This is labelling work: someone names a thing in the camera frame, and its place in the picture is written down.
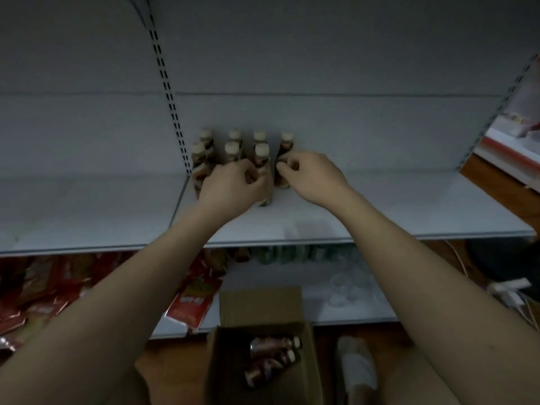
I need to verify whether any person's left hand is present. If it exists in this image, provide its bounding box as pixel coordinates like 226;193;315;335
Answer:
197;159;274;221

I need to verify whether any person's right hand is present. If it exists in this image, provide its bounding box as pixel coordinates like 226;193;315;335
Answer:
275;151;355;209

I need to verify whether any brown drink bottle cream cap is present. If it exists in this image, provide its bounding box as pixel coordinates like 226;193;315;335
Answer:
274;131;294;189
249;336;303;358
243;349;298;388
253;143;273;207

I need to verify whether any person's right forearm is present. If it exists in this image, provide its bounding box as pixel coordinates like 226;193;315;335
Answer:
320;187;540;405

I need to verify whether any person's left forearm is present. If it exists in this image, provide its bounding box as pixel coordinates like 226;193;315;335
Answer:
0;197;242;405

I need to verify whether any group of brown bottles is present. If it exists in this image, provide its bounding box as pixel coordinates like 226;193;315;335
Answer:
190;127;268;200

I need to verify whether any row of green packets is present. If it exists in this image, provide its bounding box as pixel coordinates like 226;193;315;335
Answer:
253;245;353;266

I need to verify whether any brown cardboard box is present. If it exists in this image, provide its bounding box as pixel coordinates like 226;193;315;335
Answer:
203;287;325;405

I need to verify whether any slotted metal shelf upright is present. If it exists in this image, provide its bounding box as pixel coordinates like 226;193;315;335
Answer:
143;0;193;176
457;54;540;172

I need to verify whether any clear plastic cups pack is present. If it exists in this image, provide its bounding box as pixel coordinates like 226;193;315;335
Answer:
327;260;385;308

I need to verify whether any red snack packet white edge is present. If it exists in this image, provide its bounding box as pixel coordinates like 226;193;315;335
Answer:
164;277;223;332

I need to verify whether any wide white metal shelf board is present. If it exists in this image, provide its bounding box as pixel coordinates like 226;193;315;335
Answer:
0;169;536;254

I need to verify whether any white sandal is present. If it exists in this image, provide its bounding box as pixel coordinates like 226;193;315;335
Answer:
336;336;378;405

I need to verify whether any brown wooden counter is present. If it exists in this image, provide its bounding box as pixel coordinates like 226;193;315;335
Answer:
459;154;540;232

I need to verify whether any red and white carton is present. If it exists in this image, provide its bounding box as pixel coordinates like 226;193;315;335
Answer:
472;59;540;194

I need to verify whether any person's left leg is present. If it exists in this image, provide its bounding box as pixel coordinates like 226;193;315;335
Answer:
133;367;152;405

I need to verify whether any person's leg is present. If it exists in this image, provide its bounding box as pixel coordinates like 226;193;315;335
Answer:
133;367;152;405
378;345;450;405

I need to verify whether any pile of red snack packets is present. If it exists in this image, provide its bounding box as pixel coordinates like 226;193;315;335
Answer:
0;251;140;350

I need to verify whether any person's right leg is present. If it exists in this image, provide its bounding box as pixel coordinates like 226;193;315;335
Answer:
378;345;450;405

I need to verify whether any white power strip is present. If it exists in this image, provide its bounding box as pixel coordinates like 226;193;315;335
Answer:
488;278;533;309

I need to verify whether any white cable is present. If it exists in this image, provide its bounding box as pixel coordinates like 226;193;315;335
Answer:
444;240;540;334

